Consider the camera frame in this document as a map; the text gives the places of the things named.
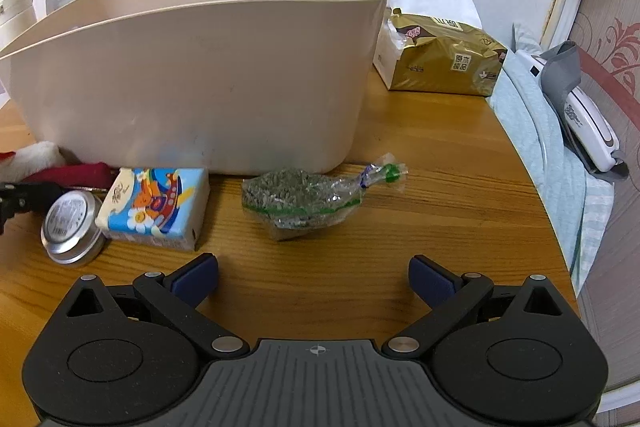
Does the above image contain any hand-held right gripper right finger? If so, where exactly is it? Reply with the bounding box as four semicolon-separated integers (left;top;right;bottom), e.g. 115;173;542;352
381;254;581;360

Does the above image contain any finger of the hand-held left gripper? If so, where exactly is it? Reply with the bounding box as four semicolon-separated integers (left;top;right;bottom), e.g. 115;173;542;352
0;181;63;235

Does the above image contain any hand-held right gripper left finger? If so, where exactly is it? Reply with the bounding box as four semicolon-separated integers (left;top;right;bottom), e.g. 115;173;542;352
65;253;250;360

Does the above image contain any round metal tin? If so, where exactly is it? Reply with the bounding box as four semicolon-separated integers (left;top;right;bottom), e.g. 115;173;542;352
41;189;106;267

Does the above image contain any red and white plush stocking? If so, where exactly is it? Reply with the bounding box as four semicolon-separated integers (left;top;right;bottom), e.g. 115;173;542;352
0;141;113;190

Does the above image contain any cartoon print tissue pack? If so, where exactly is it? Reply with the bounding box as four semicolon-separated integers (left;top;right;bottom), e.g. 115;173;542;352
95;167;211;253

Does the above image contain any clear bag of grey granules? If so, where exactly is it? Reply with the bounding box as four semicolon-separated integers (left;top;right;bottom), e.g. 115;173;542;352
241;152;408;242

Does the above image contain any beige plastic bin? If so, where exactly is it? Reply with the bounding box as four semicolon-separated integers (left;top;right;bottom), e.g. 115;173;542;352
0;0;390;175

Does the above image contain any light blue quilt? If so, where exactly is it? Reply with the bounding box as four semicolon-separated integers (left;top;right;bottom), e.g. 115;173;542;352
487;23;616;303

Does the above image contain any white handheld device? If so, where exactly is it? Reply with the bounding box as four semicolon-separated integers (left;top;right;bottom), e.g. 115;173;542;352
515;49;626;172

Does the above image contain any gold tissue pack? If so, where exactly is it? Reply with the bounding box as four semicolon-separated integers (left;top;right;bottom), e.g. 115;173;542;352
390;8;508;96

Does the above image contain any floral pink headboard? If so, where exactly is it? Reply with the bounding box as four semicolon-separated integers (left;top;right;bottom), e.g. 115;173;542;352
542;0;640;413

